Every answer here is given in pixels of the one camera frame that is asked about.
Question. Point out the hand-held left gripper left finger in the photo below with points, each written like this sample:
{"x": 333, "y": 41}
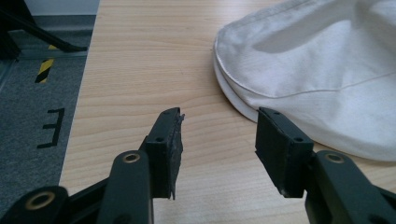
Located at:
{"x": 162, "y": 155}

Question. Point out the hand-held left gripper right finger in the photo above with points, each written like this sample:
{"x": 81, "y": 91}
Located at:
{"x": 289, "y": 155}

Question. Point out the white cloth cap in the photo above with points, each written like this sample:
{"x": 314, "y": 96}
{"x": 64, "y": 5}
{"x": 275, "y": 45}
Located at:
{"x": 311, "y": 71}

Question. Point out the black floor tape mark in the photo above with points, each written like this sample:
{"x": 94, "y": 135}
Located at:
{"x": 53, "y": 127}

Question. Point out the yellow black striped floor tape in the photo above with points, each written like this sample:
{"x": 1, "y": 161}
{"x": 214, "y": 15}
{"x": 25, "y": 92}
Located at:
{"x": 45, "y": 69}

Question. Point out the black metal stand leg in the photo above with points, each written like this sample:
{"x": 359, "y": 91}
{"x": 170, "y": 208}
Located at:
{"x": 34, "y": 29}

